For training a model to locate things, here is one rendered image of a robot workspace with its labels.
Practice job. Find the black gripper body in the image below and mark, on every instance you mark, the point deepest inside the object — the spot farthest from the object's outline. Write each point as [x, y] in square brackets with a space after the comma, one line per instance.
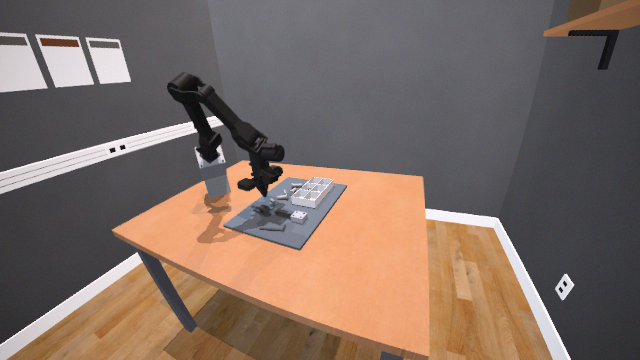
[248, 184]

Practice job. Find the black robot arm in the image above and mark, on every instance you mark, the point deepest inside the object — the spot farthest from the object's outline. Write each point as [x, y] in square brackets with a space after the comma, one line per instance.
[185, 88]

